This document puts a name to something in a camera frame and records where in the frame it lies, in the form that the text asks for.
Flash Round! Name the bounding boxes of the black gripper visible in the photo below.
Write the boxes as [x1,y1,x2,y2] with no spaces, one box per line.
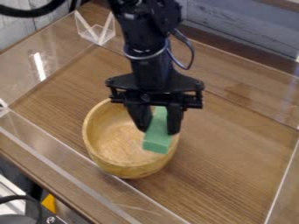
[106,51,204,135]

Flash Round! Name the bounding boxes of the brown wooden bowl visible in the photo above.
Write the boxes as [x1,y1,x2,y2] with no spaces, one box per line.
[82,98,180,179]

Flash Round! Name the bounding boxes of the green rectangular block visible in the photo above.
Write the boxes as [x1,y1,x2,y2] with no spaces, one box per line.
[143,107,172,154]

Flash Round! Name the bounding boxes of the black cable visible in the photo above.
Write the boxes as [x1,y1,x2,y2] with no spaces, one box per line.
[0,195,44,224]

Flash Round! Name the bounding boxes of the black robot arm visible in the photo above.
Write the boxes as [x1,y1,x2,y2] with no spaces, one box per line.
[106,0,204,135]

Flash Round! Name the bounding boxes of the clear acrylic corner bracket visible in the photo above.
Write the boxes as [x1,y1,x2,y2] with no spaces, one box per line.
[74,11,116,46]

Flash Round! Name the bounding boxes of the clear acrylic front wall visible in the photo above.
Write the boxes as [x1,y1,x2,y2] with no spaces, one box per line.
[0,108,188,224]

